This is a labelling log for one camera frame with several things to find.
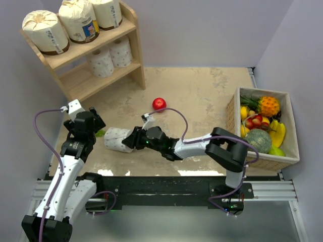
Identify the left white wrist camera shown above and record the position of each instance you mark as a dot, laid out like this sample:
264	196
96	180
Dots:
73	108

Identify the paper roll plain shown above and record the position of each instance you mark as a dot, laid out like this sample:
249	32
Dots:
108	13

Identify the red apple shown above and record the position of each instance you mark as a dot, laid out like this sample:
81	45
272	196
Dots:
158	104

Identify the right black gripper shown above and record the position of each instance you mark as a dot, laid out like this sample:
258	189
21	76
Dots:
133	140

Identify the wicker basket with liner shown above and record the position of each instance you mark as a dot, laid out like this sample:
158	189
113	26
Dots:
289	144

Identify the red cherries cluster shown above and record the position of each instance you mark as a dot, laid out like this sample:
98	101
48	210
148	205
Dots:
257	122

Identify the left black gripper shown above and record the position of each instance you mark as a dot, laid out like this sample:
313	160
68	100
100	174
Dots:
98	122

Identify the paper roll cartoon label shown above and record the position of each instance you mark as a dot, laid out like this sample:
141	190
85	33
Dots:
79	20

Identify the green melon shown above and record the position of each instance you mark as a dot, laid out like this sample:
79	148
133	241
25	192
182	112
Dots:
260	140

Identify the white paper towel roll front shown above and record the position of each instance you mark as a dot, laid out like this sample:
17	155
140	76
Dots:
120	51

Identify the green pear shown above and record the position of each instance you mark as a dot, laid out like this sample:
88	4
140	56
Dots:
276	151

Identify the wooden three-tier shelf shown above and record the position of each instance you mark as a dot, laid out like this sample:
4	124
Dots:
79	83

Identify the yellow bananas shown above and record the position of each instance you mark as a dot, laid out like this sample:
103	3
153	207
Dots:
277	133

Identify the yellow lemon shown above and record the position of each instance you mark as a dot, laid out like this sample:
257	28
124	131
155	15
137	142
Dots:
244	110

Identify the green grapes bunch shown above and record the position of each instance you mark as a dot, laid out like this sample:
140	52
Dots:
100	133

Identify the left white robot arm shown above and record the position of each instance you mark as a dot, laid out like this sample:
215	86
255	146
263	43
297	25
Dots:
53	218

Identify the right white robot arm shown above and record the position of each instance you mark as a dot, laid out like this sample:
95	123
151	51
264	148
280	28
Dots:
227	149

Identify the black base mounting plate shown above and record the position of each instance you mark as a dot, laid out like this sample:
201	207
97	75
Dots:
116	192

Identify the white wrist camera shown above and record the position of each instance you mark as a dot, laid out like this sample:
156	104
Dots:
73	108
148	121

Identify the floral paper towel roll back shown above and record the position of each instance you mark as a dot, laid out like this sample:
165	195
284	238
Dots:
100	63

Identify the pineapple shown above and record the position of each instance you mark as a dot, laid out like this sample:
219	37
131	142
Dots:
267	106

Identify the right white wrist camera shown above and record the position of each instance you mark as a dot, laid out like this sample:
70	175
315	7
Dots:
148	121

